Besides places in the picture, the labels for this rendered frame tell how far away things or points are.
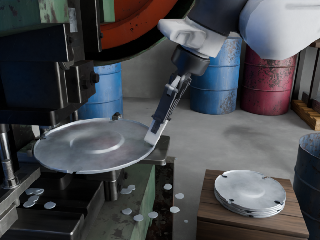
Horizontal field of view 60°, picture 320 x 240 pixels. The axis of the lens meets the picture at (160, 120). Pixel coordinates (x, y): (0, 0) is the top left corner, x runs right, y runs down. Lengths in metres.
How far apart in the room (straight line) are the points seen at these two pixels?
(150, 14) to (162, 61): 3.04
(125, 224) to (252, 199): 0.68
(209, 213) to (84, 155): 0.67
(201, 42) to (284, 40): 0.14
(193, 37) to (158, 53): 3.44
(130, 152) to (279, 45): 0.37
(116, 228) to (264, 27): 0.48
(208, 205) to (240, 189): 0.16
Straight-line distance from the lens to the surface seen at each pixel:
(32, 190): 0.70
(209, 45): 0.54
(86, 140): 0.70
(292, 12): 0.47
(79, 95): 0.62
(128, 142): 0.68
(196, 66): 0.55
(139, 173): 0.83
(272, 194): 1.28
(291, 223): 1.21
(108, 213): 0.69
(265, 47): 0.47
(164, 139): 0.70
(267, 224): 1.17
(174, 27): 0.51
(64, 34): 0.55
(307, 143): 1.74
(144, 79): 4.04
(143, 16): 0.94
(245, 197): 1.22
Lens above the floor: 1.06
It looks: 20 degrees down
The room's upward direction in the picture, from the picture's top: straight up
